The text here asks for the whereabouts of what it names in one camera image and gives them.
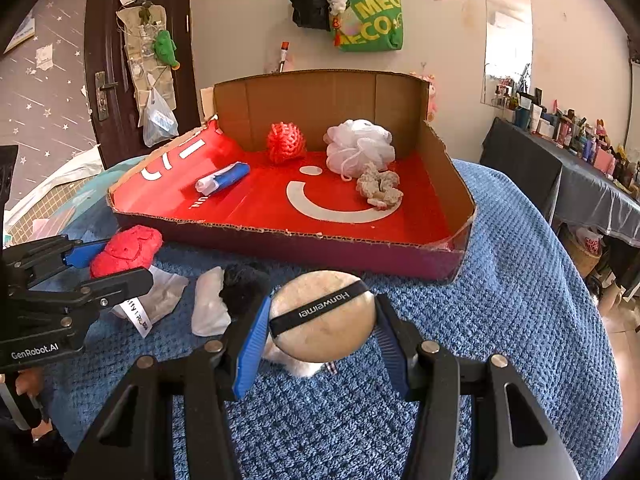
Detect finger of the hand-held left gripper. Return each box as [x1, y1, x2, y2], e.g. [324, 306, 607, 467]
[2, 234, 108, 281]
[20, 267, 153, 322]

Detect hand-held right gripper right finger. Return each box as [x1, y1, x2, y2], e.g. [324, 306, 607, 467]
[374, 292, 581, 480]

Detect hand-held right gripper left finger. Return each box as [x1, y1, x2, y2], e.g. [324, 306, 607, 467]
[75, 295, 274, 480]

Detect red knitted scrunchie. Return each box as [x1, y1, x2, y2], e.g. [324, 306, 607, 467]
[90, 226, 163, 278]

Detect clear plastic wrapper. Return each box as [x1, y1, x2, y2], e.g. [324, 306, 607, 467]
[107, 265, 190, 338]

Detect white fluffy scrunchie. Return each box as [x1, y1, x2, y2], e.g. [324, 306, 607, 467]
[262, 335, 341, 378]

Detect small white soft pad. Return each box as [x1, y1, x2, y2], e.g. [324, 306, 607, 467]
[191, 266, 232, 337]

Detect black scrunchie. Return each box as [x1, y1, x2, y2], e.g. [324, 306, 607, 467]
[222, 265, 273, 313]

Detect beige powder puff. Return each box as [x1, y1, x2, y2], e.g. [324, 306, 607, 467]
[269, 270, 377, 362]

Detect blue and white roll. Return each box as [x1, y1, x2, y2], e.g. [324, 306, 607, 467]
[195, 161, 251, 195]

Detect beige crochet scrunchie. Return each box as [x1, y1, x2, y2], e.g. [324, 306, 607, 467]
[356, 162, 404, 209]

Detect white mesh bath pouf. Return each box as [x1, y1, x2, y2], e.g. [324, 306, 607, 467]
[324, 119, 396, 181]

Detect red mesh bath sponge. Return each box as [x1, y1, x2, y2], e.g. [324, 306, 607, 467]
[266, 122, 307, 163]

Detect cardboard box with red lining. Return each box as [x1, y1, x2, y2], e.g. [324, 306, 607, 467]
[106, 69, 476, 282]

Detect person's left hand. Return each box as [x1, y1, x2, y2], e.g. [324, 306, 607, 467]
[15, 367, 46, 409]

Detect light blue bedsheet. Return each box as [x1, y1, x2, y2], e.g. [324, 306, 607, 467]
[75, 160, 143, 213]

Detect white plastic sheet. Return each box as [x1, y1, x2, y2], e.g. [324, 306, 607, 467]
[30, 147, 103, 196]

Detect blue knitted blanket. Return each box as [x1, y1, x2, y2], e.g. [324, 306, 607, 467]
[40, 157, 623, 480]

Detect hanging clear plastic bag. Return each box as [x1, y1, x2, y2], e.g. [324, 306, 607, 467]
[142, 87, 180, 148]

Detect beige hanging organizer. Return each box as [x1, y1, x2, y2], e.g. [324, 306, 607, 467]
[116, 2, 178, 111]

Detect wicker basket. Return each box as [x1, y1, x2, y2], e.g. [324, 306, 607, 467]
[565, 225, 604, 277]

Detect dark wooden door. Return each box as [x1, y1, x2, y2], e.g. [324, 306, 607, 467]
[84, 0, 201, 171]

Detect green plush toy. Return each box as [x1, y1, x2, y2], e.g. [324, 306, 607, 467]
[152, 30, 181, 71]

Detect table with dark cloth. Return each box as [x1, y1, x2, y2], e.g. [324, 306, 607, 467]
[482, 117, 640, 248]

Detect pink plush toy with eyes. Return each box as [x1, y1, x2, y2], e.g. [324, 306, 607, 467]
[412, 72, 438, 121]

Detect green tote bag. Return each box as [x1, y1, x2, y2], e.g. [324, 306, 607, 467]
[330, 0, 404, 53]

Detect metal door handle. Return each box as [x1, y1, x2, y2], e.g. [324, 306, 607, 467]
[95, 71, 120, 122]

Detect wall mirror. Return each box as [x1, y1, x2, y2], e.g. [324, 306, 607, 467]
[482, 0, 532, 108]

